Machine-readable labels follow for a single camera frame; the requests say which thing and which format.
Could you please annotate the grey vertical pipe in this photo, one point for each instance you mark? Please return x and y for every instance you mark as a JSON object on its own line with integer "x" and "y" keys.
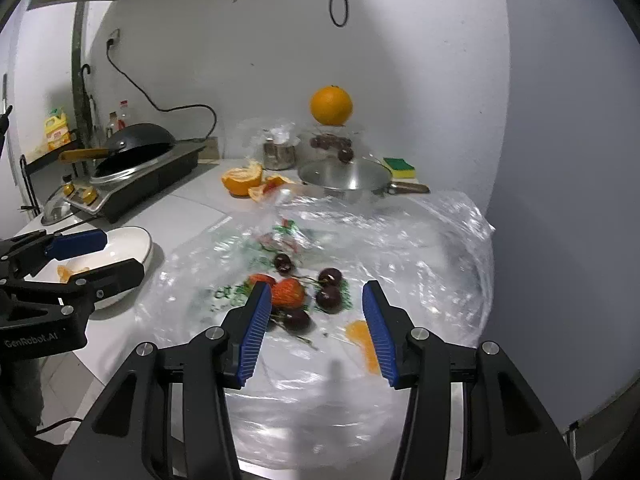
{"x": 80, "y": 70}

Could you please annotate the small steel pot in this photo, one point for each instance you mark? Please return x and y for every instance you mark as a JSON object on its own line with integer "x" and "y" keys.
{"x": 277, "y": 155}

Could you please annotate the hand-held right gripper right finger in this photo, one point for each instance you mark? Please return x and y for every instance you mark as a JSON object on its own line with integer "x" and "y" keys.
{"x": 377, "y": 340}

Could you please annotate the dark red cherry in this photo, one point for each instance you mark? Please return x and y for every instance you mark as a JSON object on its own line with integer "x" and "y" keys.
{"x": 296, "y": 320}
{"x": 330, "y": 276}
{"x": 282, "y": 263}
{"x": 345, "y": 155}
{"x": 328, "y": 299}

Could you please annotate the yellow detergent bottle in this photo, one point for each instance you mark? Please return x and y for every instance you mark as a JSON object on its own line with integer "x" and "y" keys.
{"x": 57, "y": 132}

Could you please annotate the orange segment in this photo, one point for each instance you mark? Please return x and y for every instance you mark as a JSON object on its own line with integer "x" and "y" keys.
{"x": 65, "y": 274}
{"x": 359, "y": 337}

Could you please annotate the orange peel piece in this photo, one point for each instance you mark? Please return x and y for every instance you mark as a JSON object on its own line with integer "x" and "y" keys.
{"x": 260, "y": 192}

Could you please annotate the wall socket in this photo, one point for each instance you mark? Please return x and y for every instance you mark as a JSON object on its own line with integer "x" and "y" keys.
{"x": 115, "y": 36}

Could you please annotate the dark grey cloth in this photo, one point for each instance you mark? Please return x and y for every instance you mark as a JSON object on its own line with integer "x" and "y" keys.
{"x": 25, "y": 390}

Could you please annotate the white plate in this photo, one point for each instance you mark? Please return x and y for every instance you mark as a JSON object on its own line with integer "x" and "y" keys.
{"x": 125, "y": 242}

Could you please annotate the large clear plastic bag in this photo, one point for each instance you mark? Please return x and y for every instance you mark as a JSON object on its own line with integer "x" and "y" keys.
{"x": 425, "y": 260}

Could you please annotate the black metal rack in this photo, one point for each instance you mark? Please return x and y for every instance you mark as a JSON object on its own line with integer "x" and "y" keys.
{"x": 23, "y": 180}

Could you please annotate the glass pot lid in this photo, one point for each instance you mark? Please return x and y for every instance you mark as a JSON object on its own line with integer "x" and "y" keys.
{"x": 55, "y": 205}

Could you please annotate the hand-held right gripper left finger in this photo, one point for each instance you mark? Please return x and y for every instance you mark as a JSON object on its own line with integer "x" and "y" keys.
{"x": 255, "y": 330}

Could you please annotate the peeled orange half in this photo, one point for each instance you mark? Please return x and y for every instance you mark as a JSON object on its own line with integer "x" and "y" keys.
{"x": 240, "y": 180}

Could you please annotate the induction cooker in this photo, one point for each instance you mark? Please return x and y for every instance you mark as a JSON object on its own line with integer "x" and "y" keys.
{"x": 145, "y": 185}

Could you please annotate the small clear plastic bag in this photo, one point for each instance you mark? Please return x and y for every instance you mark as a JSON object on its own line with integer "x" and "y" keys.
{"x": 250, "y": 132}

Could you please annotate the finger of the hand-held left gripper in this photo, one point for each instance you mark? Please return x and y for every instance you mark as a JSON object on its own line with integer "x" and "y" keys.
{"x": 80, "y": 242}
{"x": 115, "y": 275}

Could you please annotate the green yellow sponge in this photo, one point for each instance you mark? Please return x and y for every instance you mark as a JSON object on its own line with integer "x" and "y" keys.
{"x": 400, "y": 167}

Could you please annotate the red cap bottle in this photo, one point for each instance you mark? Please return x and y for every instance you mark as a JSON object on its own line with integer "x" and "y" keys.
{"x": 123, "y": 116}

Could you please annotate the black umbrella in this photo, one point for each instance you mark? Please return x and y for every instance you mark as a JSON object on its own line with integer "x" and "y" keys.
{"x": 90, "y": 105}

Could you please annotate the whole orange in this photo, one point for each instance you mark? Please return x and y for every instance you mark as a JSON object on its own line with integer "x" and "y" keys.
{"x": 331, "y": 105}

